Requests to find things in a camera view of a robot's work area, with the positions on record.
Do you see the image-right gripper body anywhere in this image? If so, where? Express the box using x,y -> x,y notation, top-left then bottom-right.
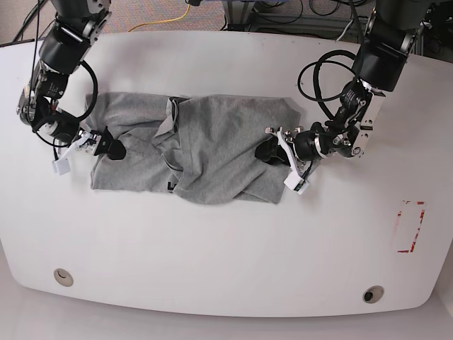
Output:
265,125 -> 322,180

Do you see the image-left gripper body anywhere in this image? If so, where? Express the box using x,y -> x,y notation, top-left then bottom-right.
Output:
53,127 -> 110,163

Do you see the grey t-shirt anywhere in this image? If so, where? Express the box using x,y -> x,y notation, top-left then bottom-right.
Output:
86,92 -> 300,205

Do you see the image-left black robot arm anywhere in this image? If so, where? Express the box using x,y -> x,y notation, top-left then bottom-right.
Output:
17,0 -> 126,160

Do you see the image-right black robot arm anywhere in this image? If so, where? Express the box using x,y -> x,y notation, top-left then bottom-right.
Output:
255,1 -> 432,183

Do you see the red tape rectangle marking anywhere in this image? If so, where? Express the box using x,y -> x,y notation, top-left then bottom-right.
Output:
392,200 -> 426,254

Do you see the left table grommet hole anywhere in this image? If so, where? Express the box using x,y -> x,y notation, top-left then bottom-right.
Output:
54,268 -> 74,288

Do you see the table grommet hole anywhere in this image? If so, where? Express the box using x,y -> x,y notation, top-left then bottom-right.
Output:
362,285 -> 384,304
54,268 -> 74,288

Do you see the right table grommet hole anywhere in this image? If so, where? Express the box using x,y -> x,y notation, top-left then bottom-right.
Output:
362,285 -> 384,304

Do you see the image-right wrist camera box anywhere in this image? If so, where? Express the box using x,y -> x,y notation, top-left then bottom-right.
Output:
284,171 -> 309,196

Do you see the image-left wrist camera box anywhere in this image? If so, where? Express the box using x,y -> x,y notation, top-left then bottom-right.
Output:
52,159 -> 71,176

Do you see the white cable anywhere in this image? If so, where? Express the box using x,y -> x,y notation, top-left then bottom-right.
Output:
335,17 -> 355,42

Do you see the aluminium frame stand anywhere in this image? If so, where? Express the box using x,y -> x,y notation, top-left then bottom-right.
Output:
222,0 -> 425,56

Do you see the yellow cable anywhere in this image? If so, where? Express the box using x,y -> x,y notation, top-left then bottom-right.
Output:
127,7 -> 190,33

